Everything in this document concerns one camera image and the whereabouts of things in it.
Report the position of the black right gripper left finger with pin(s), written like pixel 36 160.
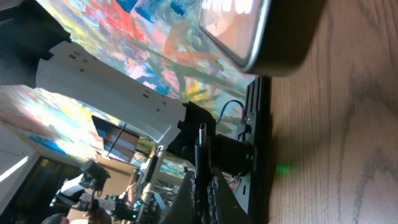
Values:
pixel 183 209

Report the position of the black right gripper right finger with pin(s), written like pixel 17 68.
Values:
pixel 223 206

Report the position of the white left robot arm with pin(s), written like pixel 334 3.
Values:
pixel 36 51

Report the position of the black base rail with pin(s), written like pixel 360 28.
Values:
pixel 250 190

